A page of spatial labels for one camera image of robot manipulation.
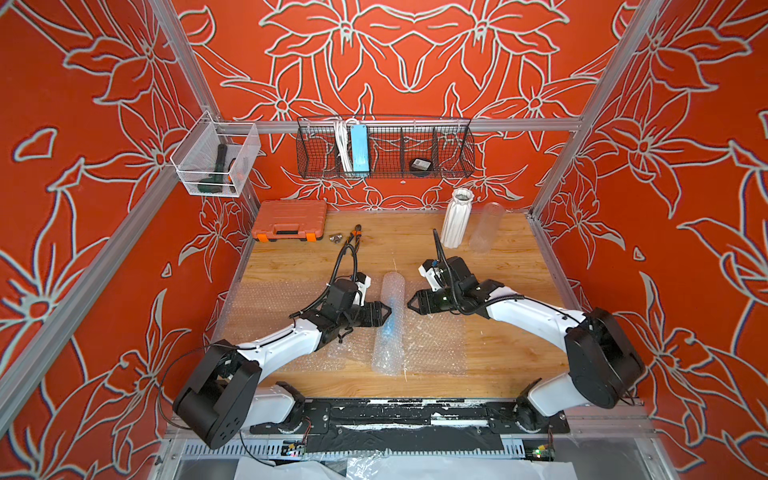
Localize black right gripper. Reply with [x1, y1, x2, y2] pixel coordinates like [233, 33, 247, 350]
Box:
[403, 289, 463, 316]

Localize bubble wrap roll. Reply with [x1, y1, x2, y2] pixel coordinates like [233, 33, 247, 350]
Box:
[324, 310, 468, 376]

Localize white ribbed ceramic vase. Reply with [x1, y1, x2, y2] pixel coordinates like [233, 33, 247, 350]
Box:
[440, 188, 474, 249]

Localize bubble wrap sheet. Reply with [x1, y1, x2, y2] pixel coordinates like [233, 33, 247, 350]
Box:
[217, 275, 343, 373]

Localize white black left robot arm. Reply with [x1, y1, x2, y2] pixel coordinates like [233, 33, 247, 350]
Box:
[172, 278, 392, 449]

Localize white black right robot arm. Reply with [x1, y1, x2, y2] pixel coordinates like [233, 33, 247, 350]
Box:
[408, 256, 646, 433]

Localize orange black pliers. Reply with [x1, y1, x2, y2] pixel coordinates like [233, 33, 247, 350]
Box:
[346, 224, 362, 249]

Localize orange plastic tool case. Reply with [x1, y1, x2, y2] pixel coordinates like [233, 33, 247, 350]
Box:
[251, 199, 328, 243]

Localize light blue box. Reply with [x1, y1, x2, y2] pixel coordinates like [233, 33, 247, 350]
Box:
[350, 123, 370, 175]

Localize dark green screwdriver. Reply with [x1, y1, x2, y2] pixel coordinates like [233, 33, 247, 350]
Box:
[198, 143, 228, 194]

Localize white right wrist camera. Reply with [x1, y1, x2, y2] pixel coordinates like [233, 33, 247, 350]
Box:
[418, 259, 446, 292]

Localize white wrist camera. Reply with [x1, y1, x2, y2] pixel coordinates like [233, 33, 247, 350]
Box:
[354, 272, 372, 306]
[418, 259, 446, 292]

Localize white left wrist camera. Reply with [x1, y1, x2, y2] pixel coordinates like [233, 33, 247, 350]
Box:
[354, 272, 372, 306]

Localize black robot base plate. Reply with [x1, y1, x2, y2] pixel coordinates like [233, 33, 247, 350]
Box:
[249, 398, 571, 436]

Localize black wire wall basket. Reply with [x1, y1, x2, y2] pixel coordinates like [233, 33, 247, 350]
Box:
[296, 114, 477, 180]

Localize white coiled cable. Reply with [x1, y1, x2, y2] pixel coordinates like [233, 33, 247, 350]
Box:
[333, 119, 355, 174]

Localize clear acrylic wall box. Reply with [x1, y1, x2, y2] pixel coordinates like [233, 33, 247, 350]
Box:
[171, 111, 261, 198]

